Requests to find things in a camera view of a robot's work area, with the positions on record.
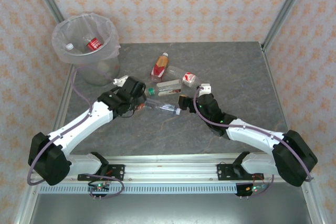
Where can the red-and-white label clear bottle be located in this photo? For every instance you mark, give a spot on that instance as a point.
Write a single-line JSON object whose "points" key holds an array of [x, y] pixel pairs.
{"points": [[187, 78]]}

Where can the orange tea bottle red label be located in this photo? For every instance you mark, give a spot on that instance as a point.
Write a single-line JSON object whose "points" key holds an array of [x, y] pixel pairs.
{"points": [[159, 68]]}

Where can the clear plastic bin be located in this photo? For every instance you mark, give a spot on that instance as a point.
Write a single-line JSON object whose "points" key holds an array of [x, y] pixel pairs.
{"points": [[105, 74]]}

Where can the translucent plastic bin liner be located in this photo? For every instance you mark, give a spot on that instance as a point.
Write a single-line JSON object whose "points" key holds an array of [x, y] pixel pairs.
{"points": [[61, 56]]}

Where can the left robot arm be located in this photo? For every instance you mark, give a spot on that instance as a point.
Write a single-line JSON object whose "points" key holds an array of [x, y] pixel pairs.
{"points": [[78, 127]]}

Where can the clear bottle green cap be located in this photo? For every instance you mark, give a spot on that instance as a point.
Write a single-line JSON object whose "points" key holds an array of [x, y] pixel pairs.
{"points": [[168, 87]]}

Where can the grey metal lower shelf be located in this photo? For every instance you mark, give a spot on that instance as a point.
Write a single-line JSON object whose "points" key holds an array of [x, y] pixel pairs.
{"points": [[168, 211]]}

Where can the clear bottle blue label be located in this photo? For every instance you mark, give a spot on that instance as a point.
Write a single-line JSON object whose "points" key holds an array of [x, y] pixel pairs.
{"points": [[160, 107]]}

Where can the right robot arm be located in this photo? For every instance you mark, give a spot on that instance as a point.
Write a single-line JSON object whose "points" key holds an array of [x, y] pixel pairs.
{"points": [[252, 136]]}

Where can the clear bottle white cap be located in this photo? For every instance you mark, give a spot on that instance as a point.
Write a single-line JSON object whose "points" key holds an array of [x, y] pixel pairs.
{"points": [[69, 46]]}

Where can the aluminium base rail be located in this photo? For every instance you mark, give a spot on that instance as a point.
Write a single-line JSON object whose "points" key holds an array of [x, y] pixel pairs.
{"points": [[170, 169]]}

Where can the red Nongfu Spring label bottle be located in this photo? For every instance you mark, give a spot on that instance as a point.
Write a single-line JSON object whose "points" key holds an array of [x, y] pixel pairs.
{"points": [[93, 44]]}

